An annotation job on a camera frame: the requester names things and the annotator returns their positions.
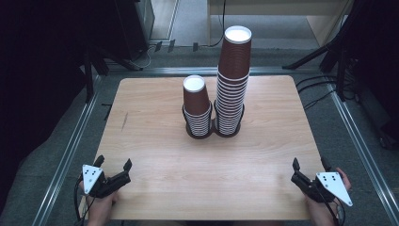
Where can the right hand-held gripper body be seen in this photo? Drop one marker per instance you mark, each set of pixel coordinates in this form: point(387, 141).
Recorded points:
point(332, 185)

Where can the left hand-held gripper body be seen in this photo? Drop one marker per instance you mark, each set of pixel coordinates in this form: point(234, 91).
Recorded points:
point(91, 177)

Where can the tall stack of paper cups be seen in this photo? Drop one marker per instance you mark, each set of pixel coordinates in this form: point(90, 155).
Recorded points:
point(231, 103)

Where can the black double cup holder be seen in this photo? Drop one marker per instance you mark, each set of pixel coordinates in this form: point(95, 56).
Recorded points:
point(214, 128)

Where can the person's right hand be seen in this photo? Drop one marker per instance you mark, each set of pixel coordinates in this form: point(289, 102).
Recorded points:
point(321, 210)

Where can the person's left hand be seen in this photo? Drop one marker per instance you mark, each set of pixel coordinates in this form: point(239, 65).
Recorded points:
point(100, 207)

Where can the short stack of paper cups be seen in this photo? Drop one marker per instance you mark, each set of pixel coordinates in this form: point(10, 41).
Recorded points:
point(196, 97)

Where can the black metal stand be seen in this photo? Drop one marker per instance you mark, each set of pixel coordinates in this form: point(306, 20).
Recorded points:
point(94, 62)

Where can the black tripod stand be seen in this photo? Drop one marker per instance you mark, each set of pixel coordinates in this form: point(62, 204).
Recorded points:
point(337, 44)

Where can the dark cabinet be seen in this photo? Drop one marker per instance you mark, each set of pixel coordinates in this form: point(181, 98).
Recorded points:
point(138, 22)

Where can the light wooden cabinet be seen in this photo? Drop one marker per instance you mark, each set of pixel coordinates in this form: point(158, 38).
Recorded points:
point(282, 8)

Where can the aluminium floor rail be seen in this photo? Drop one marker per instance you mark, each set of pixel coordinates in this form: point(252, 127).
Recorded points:
point(188, 70)
point(67, 153)
point(360, 150)

